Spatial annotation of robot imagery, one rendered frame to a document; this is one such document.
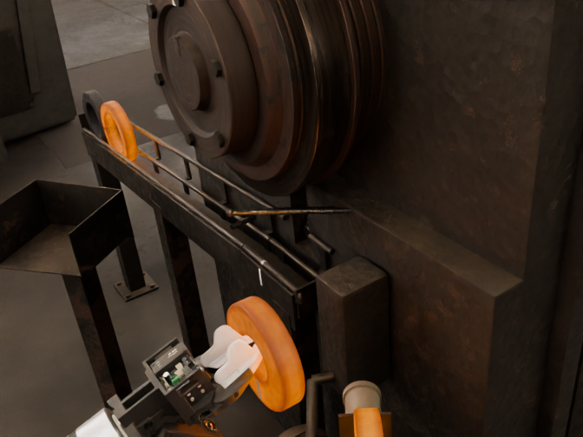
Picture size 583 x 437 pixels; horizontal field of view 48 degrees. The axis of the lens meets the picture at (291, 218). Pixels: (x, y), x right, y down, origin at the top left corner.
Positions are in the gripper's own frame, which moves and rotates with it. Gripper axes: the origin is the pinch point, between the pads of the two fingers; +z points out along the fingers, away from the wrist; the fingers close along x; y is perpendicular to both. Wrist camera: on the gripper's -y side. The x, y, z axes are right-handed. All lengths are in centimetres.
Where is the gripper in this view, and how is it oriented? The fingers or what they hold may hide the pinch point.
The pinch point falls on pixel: (262, 342)
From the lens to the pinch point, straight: 89.9
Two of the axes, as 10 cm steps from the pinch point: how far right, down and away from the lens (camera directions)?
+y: -3.1, -7.1, -6.3
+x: -5.5, -4.0, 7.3
